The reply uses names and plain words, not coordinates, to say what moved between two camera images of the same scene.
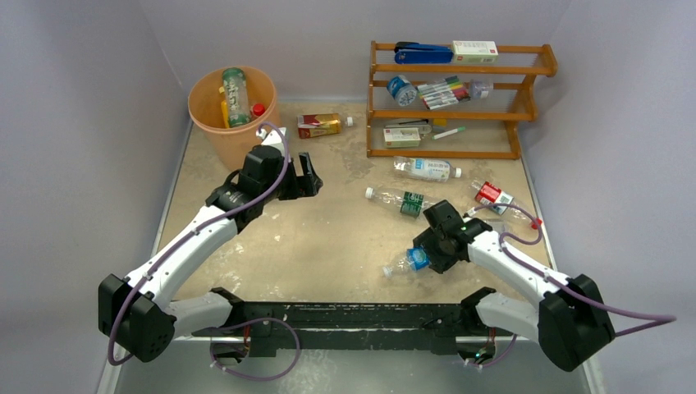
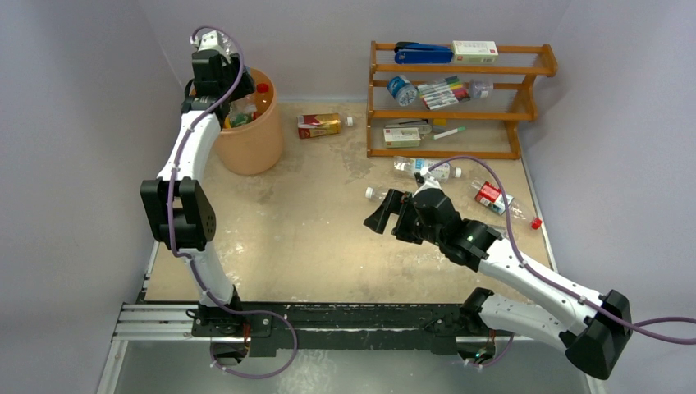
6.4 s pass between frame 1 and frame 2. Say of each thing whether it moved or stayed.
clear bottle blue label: moved
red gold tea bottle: stayed
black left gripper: moved
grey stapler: stayed
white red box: stayed
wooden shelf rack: stayed
